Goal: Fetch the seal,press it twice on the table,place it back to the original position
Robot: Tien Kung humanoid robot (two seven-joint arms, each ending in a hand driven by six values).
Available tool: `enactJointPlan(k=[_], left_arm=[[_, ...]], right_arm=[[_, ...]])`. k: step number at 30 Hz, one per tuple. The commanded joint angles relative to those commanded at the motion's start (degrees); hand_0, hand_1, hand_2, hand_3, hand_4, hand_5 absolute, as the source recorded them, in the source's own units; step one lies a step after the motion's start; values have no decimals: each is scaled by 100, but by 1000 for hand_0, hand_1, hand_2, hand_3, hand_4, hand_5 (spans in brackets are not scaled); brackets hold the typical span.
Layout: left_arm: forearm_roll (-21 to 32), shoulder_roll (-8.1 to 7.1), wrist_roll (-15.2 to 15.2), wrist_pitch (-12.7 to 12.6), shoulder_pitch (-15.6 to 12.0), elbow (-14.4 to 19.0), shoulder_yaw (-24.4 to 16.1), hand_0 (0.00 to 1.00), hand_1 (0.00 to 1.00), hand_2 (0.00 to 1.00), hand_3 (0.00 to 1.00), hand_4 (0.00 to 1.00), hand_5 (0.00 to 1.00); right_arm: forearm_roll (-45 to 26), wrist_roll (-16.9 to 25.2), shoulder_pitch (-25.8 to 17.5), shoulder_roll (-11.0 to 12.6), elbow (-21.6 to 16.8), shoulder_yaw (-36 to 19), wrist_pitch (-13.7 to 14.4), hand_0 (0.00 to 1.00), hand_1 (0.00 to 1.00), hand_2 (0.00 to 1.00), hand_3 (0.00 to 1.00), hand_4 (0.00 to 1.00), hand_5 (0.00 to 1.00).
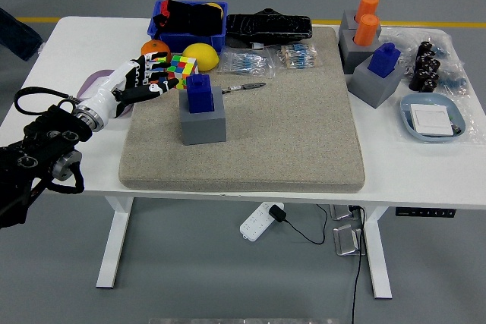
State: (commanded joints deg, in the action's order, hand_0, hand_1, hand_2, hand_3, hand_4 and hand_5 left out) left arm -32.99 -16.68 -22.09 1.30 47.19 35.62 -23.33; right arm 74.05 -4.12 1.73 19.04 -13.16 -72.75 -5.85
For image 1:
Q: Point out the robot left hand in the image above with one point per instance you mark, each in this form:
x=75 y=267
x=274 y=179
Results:
x=110 y=92

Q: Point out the blue square seal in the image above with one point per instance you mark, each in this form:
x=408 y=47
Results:
x=384 y=62
x=199 y=94

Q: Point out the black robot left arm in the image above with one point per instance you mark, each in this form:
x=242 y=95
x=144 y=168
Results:
x=45 y=142

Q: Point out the grey seal holder block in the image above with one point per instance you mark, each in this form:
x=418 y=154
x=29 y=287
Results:
x=370 y=90
x=347 y=20
x=203 y=126
x=353 y=56

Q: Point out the orange cylindrical seal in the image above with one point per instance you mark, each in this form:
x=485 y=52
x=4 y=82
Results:
x=367 y=7
x=366 y=32

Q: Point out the purple shallow tray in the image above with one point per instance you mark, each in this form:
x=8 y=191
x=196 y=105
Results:
x=88 y=83

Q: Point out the orange fruit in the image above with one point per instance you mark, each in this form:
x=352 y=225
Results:
x=153 y=48

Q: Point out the multicoloured puzzle cube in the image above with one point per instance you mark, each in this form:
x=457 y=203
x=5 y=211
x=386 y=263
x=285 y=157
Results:
x=186 y=68

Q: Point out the yellow lemon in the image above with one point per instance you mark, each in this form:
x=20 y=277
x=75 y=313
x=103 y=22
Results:
x=201 y=56

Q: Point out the blue plastic bin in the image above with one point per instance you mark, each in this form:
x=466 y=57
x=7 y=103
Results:
x=197 y=41

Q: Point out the person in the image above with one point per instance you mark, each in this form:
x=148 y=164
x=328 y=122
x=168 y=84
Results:
x=19 y=39

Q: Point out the black cloth bundle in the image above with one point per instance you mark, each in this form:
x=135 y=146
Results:
x=190 y=16

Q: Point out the yellow round item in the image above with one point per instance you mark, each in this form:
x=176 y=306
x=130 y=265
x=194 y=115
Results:
x=217 y=7

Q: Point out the clear bag of blue resistors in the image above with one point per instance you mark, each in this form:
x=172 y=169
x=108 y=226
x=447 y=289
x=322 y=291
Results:
x=247 y=62

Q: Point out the white table leg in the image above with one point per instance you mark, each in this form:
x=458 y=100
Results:
x=115 y=244
x=376 y=255

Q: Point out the black plastic wrapped pack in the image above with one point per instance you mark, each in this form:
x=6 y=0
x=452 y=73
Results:
x=266 y=26

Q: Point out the grey-brown mat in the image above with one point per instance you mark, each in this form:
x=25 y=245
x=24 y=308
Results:
x=284 y=130

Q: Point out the clear bag of taped resistors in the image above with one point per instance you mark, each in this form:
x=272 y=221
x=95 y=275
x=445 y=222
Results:
x=298 y=56

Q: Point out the white power strip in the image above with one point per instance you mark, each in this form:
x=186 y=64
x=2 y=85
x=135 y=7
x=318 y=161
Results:
x=254 y=225

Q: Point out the black plug adapter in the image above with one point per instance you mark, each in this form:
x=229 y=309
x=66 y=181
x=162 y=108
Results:
x=276 y=213

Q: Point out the metal floor socket box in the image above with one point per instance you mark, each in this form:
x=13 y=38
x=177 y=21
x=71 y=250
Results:
x=341 y=213
x=347 y=240

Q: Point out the black cylindrical capacitor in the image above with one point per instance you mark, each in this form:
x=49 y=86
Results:
x=420 y=75
x=426 y=50
x=430 y=85
x=428 y=64

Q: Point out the light blue shallow tray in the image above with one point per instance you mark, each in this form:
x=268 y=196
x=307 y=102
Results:
x=429 y=99

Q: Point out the black table control panel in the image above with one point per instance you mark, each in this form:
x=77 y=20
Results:
x=425 y=212

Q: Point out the clear crinkled plastic bag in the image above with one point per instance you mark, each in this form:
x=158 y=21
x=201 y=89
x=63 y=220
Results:
x=450 y=62

